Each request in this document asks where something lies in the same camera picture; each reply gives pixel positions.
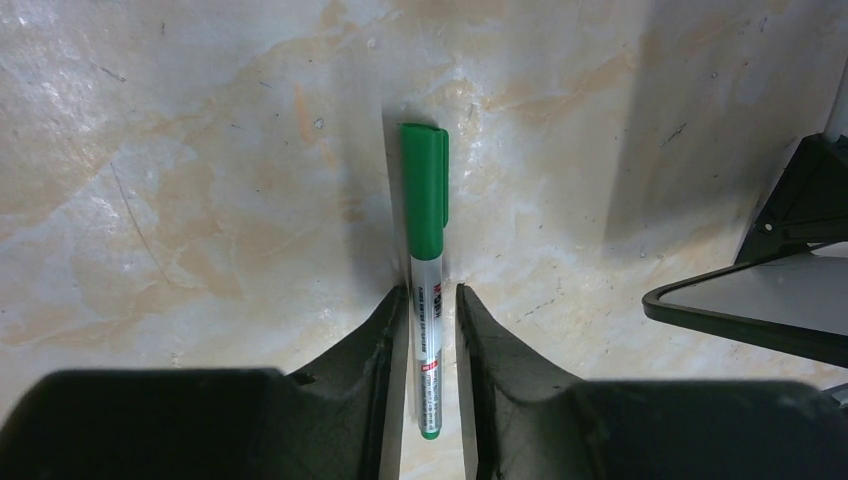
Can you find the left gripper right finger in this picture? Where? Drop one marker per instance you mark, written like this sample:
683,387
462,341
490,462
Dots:
523,417

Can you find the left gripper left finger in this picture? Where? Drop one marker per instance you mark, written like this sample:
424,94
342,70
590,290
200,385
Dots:
338,417

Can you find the green white marker pen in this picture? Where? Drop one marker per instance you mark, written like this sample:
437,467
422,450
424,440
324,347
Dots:
426,291

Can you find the white whiteboard black frame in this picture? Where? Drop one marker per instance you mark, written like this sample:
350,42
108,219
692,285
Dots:
787,288

